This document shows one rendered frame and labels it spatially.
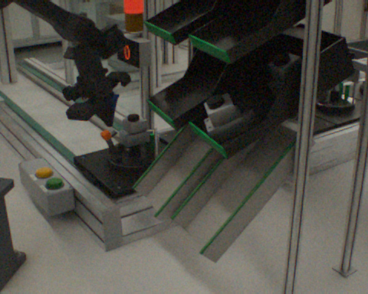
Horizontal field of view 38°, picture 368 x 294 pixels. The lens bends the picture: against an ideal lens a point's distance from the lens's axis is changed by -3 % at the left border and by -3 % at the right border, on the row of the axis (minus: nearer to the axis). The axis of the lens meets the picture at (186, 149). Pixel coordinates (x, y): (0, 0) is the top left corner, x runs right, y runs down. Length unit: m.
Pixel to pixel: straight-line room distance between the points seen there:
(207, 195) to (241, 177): 0.08
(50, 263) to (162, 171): 0.32
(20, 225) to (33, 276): 0.22
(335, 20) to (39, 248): 5.40
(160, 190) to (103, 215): 0.14
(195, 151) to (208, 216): 0.17
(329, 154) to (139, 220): 0.63
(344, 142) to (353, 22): 4.95
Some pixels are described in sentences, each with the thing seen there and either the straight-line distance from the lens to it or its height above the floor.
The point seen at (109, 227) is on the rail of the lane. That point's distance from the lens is 1.22.
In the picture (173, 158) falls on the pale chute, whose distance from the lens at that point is 1.17.
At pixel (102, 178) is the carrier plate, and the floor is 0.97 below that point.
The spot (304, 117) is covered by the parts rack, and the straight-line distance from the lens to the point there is 0.91.
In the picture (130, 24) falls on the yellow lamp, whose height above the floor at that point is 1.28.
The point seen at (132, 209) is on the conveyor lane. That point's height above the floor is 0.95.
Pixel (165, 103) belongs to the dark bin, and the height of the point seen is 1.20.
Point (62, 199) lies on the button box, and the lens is 1.32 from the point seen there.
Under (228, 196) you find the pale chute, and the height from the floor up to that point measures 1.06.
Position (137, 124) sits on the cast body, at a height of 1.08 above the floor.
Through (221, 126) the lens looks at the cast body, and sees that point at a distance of 0.92.
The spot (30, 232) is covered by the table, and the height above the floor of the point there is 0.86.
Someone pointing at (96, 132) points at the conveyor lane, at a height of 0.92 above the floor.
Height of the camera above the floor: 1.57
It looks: 24 degrees down
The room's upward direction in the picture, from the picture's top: straight up
